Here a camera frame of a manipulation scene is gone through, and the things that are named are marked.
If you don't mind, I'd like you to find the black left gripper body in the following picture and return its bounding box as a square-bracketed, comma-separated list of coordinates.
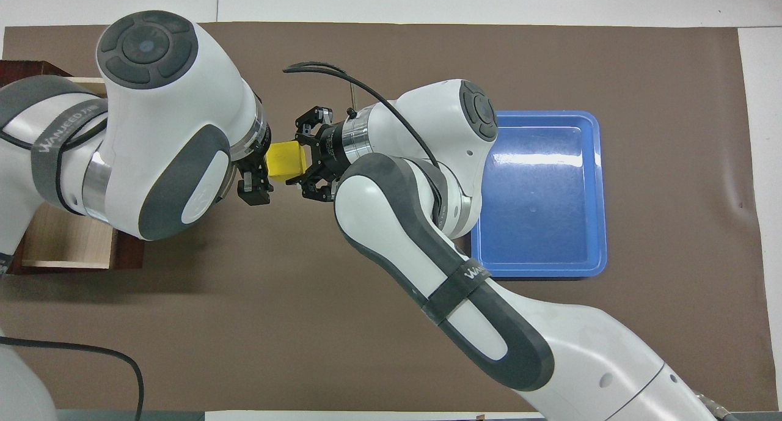
[231, 131, 273, 178]

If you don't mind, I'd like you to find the wooden drawer with white handle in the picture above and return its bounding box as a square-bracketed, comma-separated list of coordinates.
[21, 77, 146, 270]

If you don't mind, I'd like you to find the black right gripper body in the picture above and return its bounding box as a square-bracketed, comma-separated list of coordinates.
[309, 119, 350, 192]

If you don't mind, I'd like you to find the yellow cube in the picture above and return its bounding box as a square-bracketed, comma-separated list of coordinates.
[267, 141, 307, 183]

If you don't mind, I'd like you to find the brown table mat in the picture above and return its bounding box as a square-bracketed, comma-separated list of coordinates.
[0, 22, 780, 412]

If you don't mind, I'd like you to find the blue plastic tray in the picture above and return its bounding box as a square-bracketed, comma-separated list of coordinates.
[455, 110, 608, 279]

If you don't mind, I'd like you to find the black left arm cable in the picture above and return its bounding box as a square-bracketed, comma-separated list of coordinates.
[0, 337, 145, 421]

